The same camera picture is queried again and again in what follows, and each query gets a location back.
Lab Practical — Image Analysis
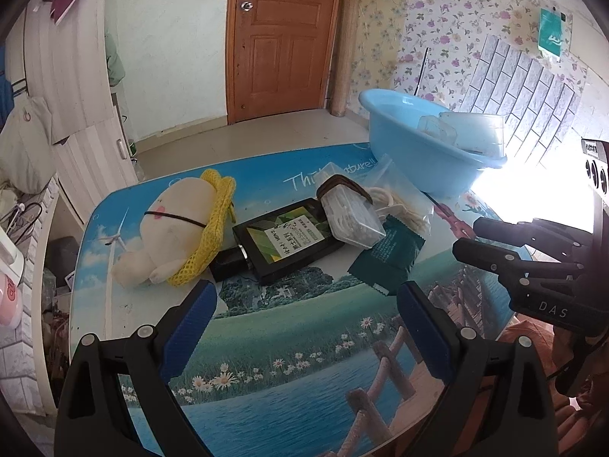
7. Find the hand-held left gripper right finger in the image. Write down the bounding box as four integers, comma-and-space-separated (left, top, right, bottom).
397, 280, 558, 457

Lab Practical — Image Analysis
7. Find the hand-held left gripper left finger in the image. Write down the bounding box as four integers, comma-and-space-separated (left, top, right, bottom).
56, 278, 218, 457

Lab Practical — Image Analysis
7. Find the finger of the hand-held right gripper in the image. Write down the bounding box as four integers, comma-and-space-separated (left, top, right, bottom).
473, 216, 591, 249
452, 238, 585, 283

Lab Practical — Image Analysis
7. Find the small black box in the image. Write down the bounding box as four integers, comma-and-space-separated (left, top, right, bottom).
209, 245, 249, 283

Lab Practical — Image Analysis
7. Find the dark green foil packet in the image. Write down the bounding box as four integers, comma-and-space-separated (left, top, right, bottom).
347, 214, 426, 296

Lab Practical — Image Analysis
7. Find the clear bag of cotton swabs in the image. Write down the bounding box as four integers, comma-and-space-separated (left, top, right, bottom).
376, 155, 435, 237

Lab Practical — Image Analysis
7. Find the white plush toy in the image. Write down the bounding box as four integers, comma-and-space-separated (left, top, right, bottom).
112, 178, 224, 289

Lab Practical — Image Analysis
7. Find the yellow mesh net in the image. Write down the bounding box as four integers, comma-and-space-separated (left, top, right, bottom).
169, 169, 237, 288

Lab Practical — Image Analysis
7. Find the long clear plastic case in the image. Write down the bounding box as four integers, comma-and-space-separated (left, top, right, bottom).
438, 112, 506, 152

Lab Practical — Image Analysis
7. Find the white plastic hook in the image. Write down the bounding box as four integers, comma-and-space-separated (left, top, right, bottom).
368, 185, 405, 216

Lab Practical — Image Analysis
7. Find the black box with green label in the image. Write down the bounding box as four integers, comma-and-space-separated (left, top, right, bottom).
232, 198, 346, 284

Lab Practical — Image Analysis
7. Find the cotton swab box brown band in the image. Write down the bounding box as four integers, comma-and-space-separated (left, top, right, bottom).
316, 176, 387, 249

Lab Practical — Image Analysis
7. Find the light blue plastic basin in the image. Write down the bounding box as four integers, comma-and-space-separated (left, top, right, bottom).
358, 88, 507, 198

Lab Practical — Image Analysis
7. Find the printed landscape desktop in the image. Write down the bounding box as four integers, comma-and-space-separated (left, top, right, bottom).
69, 142, 538, 457

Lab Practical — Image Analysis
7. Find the white brick-pattern shelf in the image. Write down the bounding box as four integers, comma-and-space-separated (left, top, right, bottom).
0, 176, 73, 415

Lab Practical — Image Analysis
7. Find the pink bottle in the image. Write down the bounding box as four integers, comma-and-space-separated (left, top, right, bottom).
0, 273, 24, 328

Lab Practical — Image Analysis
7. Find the grey cabinet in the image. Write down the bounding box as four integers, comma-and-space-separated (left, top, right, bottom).
111, 90, 130, 159

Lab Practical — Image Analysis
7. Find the grey cloth bag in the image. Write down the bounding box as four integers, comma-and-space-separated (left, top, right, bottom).
0, 97, 57, 195

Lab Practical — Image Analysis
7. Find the wooden pillar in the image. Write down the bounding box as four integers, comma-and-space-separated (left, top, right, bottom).
328, 0, 365, 118

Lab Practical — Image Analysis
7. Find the pale green cloth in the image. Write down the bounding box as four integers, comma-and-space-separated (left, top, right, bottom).
105, 33, 126, 88

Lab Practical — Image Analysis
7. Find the white wooden wardrobe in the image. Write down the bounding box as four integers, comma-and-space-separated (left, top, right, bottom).
23, 0, 140, 222

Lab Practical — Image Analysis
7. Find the blue hanging bag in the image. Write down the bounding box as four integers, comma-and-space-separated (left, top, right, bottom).
0, 43, 15, 125

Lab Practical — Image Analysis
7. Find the brown wooden door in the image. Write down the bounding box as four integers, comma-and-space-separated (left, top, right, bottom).
226, 0, 346, 125

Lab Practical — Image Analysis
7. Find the grey brick wall sticker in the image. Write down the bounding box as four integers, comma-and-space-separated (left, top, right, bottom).
459, 33, 589, 168

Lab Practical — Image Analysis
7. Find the black wall cable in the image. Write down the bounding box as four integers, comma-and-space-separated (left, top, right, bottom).
413, 48, 432, 99

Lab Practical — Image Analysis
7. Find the green and white wall packet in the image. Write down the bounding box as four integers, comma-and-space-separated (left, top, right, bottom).
537, 7, 574, 61

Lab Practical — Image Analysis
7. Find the tangle of cables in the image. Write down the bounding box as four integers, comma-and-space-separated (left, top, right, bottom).
0, 200, 45, 230

